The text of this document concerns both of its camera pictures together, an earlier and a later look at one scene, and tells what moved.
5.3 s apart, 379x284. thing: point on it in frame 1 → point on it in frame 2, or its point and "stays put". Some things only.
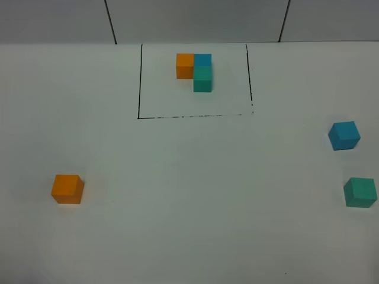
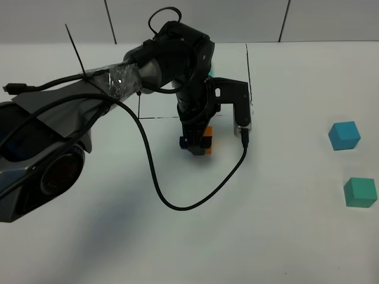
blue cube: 344,135 stays put
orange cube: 67,189 → 209,132
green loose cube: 360,192 stays put
